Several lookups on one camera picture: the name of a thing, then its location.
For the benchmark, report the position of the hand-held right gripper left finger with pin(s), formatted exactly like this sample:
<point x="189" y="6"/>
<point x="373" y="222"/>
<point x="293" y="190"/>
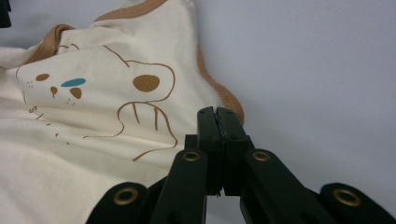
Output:
<point x="211" y="149"/>

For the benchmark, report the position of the white table mat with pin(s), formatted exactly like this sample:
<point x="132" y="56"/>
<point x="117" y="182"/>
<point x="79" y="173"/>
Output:
<point x="311" y="62"/>

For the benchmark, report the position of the cream baby bodysuit brown trim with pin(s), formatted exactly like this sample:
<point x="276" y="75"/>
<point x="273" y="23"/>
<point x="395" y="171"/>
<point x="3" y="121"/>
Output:
<point x="93" y="124"/>

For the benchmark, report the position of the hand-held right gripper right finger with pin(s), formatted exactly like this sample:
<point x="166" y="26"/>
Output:
<point x="233" y="146"/>

